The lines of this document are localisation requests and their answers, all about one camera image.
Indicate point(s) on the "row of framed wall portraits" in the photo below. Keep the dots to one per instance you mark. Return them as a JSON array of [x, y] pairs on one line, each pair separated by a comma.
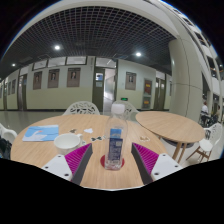
[[73, 77]]

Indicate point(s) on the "round ceiling lights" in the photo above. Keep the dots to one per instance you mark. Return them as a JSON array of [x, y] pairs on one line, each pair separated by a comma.
[[57, 47]]

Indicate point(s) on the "dark star-shaped paper cutout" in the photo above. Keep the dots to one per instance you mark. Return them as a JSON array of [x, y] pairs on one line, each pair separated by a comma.
[[73, 130]]

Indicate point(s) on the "black bag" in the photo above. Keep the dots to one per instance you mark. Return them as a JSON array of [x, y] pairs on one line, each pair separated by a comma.
[[4, 150]]

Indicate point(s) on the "white ceramic mug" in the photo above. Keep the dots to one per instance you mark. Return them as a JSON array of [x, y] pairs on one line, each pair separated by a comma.
[[66, 143]]

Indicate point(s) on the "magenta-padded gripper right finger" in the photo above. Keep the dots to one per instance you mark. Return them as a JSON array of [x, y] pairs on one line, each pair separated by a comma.
[[163, 166]]

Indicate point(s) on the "clear plastic water bottle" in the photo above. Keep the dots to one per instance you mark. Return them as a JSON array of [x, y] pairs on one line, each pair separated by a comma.
[[115, 143]]

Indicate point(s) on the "dark green door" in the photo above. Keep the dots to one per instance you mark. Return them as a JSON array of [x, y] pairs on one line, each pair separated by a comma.
[[98, 98]]

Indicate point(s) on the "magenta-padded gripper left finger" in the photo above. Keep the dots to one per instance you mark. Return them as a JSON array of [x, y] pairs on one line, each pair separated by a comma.
[[59, 166]]

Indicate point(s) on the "person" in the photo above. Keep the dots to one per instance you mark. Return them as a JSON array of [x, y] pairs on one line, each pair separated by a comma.
[[204, 110]]

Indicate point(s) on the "round wooden table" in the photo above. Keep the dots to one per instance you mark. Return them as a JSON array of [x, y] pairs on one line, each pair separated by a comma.
[[170, 125]]

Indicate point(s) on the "green exit sign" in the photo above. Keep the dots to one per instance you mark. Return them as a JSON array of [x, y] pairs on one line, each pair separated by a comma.
[[124, 99]]

